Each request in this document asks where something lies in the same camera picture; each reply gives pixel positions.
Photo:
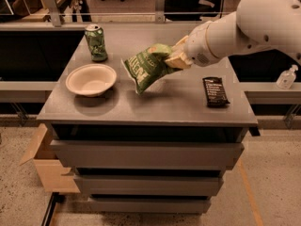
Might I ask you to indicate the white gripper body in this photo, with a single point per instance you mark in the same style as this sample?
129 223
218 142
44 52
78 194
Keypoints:
198 46

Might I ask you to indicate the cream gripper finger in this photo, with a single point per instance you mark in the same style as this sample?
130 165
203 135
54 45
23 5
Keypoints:
179 61
180 44

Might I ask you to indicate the green jalapeno chip bag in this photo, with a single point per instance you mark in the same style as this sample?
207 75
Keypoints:
148 66

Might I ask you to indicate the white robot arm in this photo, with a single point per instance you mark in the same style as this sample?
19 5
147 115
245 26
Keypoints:
255 26

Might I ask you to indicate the white paper bowl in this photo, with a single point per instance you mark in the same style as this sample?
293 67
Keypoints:
91 80

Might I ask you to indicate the black snack bar wrapper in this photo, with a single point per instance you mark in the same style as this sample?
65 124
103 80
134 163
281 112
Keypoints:
215 92

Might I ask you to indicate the green soda can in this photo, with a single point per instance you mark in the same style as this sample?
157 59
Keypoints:
95 42

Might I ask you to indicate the grey drawer cabinet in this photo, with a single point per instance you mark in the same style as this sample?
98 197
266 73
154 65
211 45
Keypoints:
164 151

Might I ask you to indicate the clear sanitizer bottle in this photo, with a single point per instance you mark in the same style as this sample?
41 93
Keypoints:
286 78

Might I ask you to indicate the metal railing with posts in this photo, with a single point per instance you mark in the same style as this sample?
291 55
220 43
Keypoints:
82 12

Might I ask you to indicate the cardboard box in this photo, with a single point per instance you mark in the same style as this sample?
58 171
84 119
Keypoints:
53 176

